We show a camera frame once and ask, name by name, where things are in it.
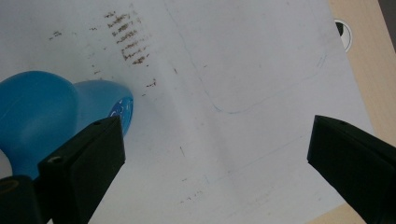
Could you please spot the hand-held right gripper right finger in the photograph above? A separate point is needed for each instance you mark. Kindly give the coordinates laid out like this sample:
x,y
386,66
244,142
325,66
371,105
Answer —
x,y
355,161

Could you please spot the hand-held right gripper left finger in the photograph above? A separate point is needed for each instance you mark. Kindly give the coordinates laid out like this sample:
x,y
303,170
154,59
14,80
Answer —
x,y
84,161

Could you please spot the blue rounded plastic object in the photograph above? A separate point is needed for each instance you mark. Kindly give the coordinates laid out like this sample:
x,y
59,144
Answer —
x,y
37,118

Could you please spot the white paper sheet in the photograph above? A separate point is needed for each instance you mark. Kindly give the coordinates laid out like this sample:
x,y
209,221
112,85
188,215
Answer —
x,y
233,62

